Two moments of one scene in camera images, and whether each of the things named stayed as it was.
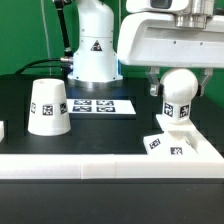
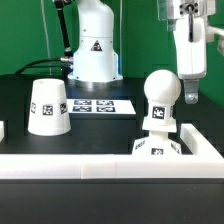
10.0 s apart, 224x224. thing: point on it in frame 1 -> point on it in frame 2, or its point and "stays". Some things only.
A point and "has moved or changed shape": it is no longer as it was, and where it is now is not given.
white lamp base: [174, 144] has moved or changed shape
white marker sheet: [100, 106] stays
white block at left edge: [2, 130] stays
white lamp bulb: [178, 87] has moved or changed shape
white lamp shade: [49, 112] stays
